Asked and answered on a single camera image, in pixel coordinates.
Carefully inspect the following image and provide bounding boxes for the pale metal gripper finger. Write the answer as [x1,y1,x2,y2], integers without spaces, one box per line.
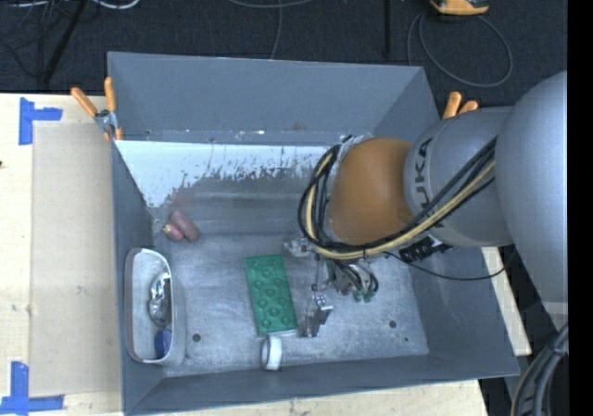
[283,239,313,258]
[302,292,335,339]

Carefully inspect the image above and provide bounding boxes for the dark green flat block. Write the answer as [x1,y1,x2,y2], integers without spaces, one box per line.
[244,253,299,338]

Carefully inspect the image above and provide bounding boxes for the red-brown toy food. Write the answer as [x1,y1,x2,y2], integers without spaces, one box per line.
[161,208,202,244]

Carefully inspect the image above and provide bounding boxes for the crumpled silver wrapper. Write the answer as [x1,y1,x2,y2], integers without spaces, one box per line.
[146,269,174,328]

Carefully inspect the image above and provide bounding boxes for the small blue object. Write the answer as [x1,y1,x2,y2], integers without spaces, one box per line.
[153,327,174,360]

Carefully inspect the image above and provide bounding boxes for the clear plastic tub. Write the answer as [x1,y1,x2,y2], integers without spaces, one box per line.
[123,246,188,367]

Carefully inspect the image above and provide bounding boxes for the grey metal bin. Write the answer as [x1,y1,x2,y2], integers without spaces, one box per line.
[106,51,521,416]

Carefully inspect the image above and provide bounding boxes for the brown cardboard board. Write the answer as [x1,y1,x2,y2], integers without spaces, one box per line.
[28,120,123,399]

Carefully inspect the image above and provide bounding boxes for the white ring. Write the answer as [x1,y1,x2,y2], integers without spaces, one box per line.
[259,334,284,372]

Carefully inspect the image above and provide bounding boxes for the black cylinder on white bracket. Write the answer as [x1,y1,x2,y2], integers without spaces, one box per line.
[397,235,455,265]

